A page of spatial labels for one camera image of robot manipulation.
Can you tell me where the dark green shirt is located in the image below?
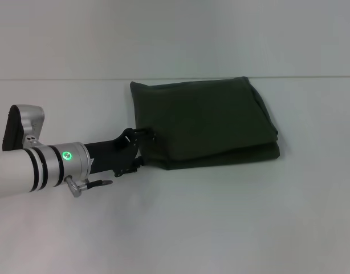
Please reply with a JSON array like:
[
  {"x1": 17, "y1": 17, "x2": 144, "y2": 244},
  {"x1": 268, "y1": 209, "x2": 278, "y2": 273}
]
[{"x1": 129, "y1": 75, "x2": 280, "y2": 172}]

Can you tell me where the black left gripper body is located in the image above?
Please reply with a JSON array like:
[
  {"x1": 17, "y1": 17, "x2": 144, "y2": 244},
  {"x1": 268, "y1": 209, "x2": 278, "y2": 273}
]
[{"x1": 86, "y1": 127, "x2": 142, "y2": 179}]

